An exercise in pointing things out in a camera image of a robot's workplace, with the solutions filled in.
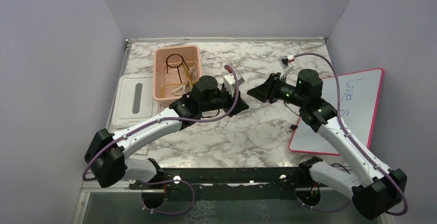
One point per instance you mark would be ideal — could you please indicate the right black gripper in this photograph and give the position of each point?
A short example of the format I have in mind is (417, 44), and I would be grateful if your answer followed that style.
(269, 89)

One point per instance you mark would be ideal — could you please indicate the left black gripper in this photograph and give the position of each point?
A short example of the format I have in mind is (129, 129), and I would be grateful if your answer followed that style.
(240, 105)

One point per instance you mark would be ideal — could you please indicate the white clay triangle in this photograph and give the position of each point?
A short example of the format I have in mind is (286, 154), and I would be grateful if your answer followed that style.
(182, 90)

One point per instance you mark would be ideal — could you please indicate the yellow rubber tube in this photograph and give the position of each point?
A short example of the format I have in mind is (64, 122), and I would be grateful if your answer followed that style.
(171, 84)

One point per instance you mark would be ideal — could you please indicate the black metal ring stand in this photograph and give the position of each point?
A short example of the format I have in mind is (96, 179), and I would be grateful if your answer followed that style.
(175, 65)

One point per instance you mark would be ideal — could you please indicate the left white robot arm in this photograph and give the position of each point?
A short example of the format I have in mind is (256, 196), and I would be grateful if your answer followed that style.
(108, 152)

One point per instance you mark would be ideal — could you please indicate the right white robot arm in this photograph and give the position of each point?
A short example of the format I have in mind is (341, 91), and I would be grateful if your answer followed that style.
(374, 188)

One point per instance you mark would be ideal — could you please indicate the pink plastic bin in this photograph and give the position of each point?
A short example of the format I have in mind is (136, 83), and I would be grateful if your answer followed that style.
(175, 70)

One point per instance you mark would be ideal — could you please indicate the pink framed whiteboard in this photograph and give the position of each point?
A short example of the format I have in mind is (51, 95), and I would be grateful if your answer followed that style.
(359, 97)

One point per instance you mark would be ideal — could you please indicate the small white label card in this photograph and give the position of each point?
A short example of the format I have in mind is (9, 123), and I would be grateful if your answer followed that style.
(143, 151)

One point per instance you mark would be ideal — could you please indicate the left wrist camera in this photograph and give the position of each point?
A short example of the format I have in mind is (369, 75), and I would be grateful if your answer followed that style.
(230, 82)

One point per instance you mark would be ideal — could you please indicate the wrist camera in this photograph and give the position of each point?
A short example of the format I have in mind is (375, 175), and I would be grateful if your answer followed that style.
(286, 64)
(230, 82)

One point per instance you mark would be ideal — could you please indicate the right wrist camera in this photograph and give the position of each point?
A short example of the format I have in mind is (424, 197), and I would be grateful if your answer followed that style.
(286, 64)

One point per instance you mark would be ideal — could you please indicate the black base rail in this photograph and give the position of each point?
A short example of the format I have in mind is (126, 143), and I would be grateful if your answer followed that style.
(157, 184)

